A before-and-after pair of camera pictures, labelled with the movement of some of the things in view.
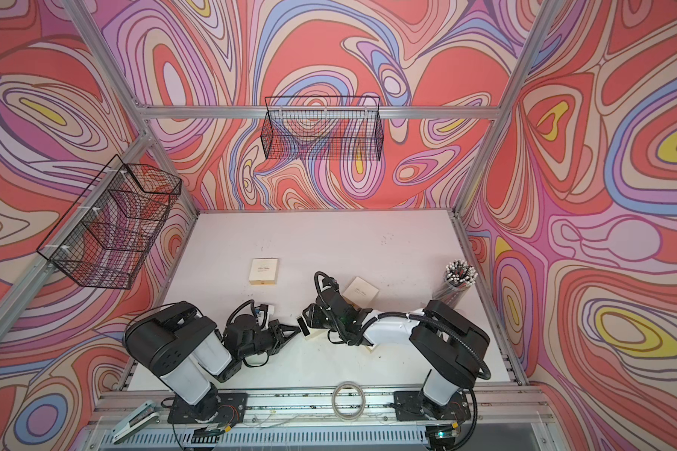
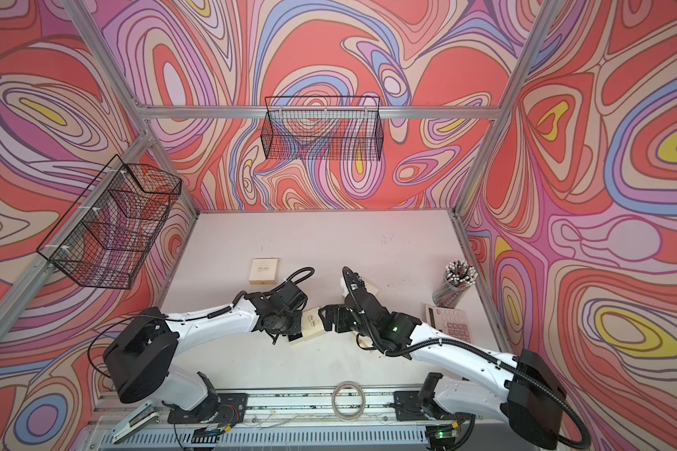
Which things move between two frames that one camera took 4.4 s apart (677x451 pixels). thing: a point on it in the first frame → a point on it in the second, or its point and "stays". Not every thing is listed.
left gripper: (276, 332) → (297, 330)
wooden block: (309, 333) stays
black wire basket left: (102, 240) stays
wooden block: (263, 272) stays
